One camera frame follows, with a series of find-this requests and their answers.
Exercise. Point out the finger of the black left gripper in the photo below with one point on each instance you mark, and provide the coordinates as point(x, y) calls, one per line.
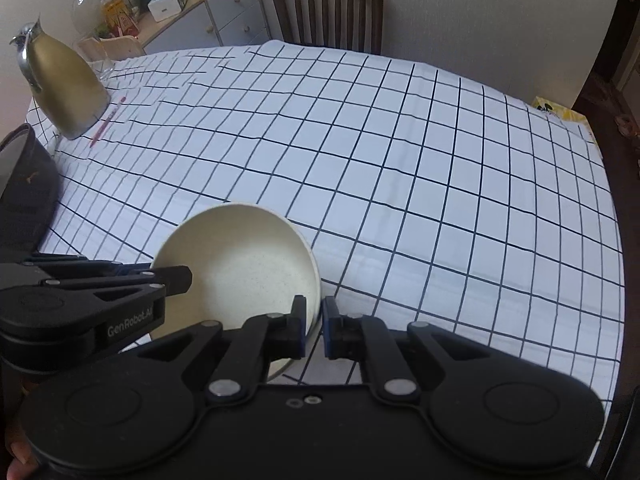
point(76, 283)

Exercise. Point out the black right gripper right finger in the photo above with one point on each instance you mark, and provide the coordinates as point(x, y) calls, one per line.
point(462, 405)

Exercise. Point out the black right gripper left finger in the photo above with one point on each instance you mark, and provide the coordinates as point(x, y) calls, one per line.
point(134, 410)

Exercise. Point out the cream plastic bowl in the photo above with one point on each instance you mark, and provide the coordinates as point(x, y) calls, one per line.
point(245, 261)

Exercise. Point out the left hand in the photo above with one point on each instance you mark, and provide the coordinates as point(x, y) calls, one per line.
point(23, 461)

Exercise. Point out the black cooking pot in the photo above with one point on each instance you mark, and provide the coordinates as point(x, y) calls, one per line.
point(30, 188)

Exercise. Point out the red pen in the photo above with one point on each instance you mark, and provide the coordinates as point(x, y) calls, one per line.
point(107, 121)

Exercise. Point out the gold thermos jug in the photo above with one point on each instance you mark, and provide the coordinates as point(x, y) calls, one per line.
point(62, 83)

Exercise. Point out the white black grid tablecloth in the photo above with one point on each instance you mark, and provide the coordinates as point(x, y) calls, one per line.
point(424, 195)

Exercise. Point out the wooden sideboard cabinet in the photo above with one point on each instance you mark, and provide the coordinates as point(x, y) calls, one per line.
point(201, 24)

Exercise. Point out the white tissue box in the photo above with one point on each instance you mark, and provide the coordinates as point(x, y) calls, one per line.
point(164, 9)

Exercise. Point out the glass jar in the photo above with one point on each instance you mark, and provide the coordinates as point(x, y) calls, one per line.
point(112, 11)

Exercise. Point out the yellow package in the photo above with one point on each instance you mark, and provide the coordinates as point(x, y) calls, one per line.
point(558, 110)

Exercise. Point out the brown wooden chair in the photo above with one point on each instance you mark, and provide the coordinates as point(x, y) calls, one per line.
point(354, 25)

